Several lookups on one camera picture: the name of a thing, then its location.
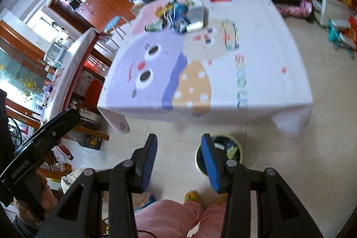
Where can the blue packet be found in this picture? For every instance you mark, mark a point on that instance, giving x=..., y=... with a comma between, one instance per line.
x=175, y=17

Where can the cardboard box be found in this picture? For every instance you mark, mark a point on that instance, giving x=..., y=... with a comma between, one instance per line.
x=138, y=8

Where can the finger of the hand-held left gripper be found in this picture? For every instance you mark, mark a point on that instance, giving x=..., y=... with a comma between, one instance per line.
x=61, y=122

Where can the dark printed box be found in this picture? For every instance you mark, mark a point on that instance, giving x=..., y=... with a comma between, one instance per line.
x=93, y=141

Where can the gold packet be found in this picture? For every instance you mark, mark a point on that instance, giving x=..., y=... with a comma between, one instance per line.
x=161, y=10

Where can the yellow waste bin black liner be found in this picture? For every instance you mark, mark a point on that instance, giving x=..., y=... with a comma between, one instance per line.
x=219, y=140

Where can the teal ride-on toy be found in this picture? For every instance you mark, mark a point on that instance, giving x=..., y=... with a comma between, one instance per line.
x=340, y=34

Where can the white cloth bag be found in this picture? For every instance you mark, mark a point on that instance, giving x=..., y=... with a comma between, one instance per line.
x=71, y=180

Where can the person's pink pants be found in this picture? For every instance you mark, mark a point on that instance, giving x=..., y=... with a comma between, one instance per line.
x=173, y=218

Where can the cartoon tablecloth table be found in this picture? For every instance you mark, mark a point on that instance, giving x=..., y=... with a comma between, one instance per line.
x=251, y=45

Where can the red white box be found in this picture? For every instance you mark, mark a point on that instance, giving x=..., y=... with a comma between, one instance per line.
x=62, y=153

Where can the yellow-green packet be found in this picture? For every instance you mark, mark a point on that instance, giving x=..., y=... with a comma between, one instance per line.
x=231, y=150

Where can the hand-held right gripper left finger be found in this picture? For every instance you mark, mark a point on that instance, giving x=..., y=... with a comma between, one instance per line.
x=146, y=168

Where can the blue round stool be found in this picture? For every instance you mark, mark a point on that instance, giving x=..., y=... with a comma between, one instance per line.
x=114, y=22

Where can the red wooden dining table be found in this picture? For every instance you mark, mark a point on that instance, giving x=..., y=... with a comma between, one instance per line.
x=75, y=59

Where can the white appliance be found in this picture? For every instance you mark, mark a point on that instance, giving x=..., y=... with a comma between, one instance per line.
x=55, y=52

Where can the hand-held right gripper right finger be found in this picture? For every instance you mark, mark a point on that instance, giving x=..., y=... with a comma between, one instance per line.
x=212, y=165

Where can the person's left hand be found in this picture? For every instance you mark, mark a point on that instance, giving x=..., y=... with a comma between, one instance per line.
x=48, y=194

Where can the red bag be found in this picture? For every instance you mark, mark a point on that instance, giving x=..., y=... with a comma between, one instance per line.
x=93, y=91

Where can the pink backpack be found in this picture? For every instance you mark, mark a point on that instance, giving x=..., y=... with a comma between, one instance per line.
x=295, y=9

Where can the yellow slipper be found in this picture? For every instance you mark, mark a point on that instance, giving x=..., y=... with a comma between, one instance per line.
x=192, y=195
x=219, y=199

